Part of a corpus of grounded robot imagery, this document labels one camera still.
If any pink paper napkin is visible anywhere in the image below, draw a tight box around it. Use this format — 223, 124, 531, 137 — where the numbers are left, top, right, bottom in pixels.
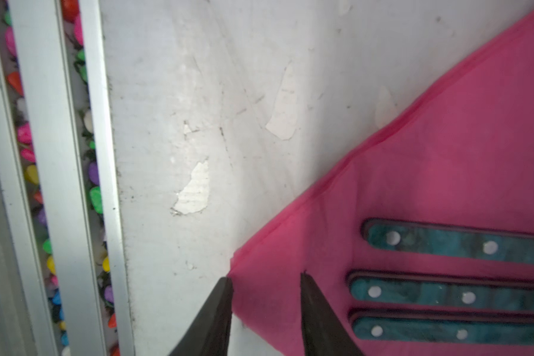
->
229, 11, 534, 355

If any fork with teal handle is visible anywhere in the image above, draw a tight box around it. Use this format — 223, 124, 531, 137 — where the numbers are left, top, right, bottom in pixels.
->
347, 270, 534, 313

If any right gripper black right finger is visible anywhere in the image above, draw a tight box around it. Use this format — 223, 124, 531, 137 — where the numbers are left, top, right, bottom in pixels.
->
301, 272, 363, 356

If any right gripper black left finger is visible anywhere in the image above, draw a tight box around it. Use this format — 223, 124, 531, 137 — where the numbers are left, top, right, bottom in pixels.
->
169, 277, 234, 356

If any spoon with teal handle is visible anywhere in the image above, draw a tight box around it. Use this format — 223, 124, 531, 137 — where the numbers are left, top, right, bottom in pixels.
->
350, 309, 534, 346

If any knife with teal handle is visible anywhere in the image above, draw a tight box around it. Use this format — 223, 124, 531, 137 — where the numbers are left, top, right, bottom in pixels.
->
360, 218, 534, 265

